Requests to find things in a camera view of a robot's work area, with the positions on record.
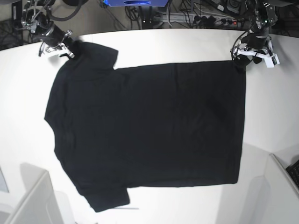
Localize black keyboard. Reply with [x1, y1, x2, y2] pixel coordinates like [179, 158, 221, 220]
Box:
[286, 161, 299, 187]

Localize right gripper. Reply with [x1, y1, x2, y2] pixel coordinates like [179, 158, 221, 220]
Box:
[38, 22, 72, 49]

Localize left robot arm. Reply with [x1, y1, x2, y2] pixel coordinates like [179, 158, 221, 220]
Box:
[241, 0, 278, 50]

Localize black T-shirt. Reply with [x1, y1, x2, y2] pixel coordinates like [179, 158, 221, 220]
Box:
[44, 42, 246, 212]

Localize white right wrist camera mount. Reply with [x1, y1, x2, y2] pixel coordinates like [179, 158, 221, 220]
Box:
[38, 45, 75, 58]

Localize white power strip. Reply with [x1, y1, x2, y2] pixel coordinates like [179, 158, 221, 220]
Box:
[158, 13, 239, 25]

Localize white table slot plate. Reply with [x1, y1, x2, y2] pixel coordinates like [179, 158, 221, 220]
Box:
[115, 206, 139, 210]

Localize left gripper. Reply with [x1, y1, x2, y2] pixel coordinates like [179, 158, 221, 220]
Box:
[242, 28, 271, 50]

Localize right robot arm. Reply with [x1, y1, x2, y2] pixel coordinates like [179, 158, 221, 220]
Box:
[18, 0, 79, 53]

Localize blue box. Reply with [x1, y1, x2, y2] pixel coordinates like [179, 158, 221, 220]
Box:
[103, 0, 168, 7]

